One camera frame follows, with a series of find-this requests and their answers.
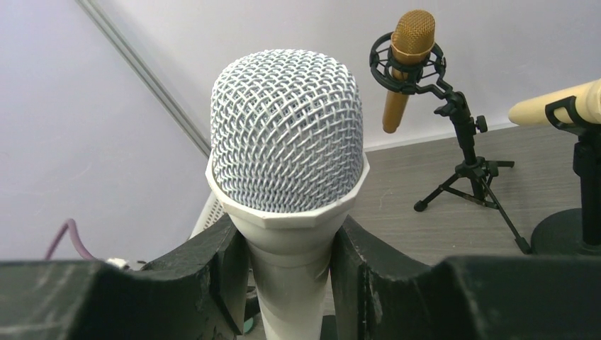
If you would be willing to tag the black round-base stand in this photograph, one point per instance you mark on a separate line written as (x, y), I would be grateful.
(576, 231)

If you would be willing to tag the white microphone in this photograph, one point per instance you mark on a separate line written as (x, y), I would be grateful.
(287, 163)

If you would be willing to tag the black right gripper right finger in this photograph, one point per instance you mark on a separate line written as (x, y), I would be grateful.
(381, 293)

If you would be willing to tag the white plastic basket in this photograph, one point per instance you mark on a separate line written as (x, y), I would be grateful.
(212, 211)

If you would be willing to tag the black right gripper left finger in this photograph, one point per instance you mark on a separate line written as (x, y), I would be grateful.
(196, 291)

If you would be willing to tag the brown microphone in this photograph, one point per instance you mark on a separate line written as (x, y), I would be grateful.
(411, 42)

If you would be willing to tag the mint green microphone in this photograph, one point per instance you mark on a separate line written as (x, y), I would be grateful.
(249, 325)

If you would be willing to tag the beige microphone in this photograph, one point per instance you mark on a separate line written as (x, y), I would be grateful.
(571, 105)

